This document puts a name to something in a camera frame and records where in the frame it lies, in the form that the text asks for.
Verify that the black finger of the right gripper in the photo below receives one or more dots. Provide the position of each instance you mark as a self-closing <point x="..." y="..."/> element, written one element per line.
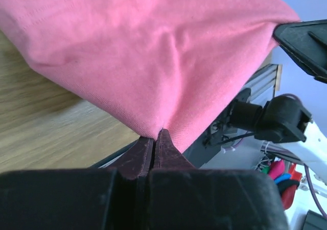
<point x="305" y="43"/>

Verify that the aluminium frame rail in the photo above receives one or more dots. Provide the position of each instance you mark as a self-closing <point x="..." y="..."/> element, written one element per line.
<point x="264" y="83"/>

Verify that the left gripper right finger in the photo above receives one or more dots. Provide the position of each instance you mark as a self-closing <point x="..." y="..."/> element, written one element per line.
<point x="167" y="156"/>

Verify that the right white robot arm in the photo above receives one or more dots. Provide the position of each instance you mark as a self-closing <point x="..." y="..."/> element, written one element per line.
<point x="286" y="121"/>

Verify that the rose red t shirt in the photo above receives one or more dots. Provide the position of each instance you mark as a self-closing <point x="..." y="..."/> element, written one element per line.
<point x="152" y="64"/>

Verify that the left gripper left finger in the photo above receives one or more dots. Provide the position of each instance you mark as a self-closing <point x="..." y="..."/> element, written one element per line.
<point x="137" y="160"/>

